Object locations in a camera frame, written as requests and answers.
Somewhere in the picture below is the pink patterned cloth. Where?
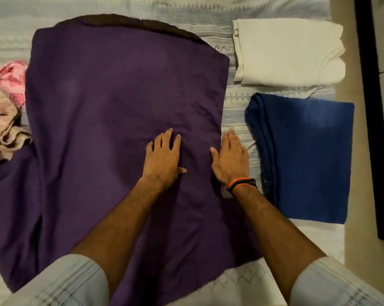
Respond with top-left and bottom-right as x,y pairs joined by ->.
0,60 -> 28,108

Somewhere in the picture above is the folded white cloth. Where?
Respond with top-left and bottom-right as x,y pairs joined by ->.
232,18 -> 346,88

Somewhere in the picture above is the person's right hand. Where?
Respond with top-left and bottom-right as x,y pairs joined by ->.
210,128 -> 251,188

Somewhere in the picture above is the person's left forearm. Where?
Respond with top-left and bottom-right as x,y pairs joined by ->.
69,177 -> 167,300

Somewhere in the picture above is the white patterned bedspread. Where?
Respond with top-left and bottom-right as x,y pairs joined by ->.
0,0 -> 346,306

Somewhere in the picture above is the black furniture edge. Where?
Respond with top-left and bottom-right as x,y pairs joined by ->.
354,0 -> 384,246

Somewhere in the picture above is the folded blue cloth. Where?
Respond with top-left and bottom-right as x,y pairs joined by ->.
244,92 -> 355,225

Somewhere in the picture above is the orange and black wristband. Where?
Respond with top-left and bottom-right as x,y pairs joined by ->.
226,177 -> 258,197

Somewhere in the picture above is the white striped sleeve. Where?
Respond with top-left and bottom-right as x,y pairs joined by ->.
289,256 -> 384,306
0,254 -> 110,306

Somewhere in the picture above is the white striped left sleeve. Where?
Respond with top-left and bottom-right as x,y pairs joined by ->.
0,254 -> 110,306

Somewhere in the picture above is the white striped right sleeve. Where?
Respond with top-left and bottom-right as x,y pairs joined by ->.
289,256 -> 384,306

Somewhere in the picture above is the crumpled beige cloth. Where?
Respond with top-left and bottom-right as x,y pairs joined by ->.
0,88 -> 33,171

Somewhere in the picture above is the large purple cloth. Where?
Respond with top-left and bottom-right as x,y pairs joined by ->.
0,14 -> 265,306

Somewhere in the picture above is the person's right forearm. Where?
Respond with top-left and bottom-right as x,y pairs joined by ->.
232,184 -> 327,304

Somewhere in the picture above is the person's left hand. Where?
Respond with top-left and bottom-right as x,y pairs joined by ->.
142,128 -> 188,188

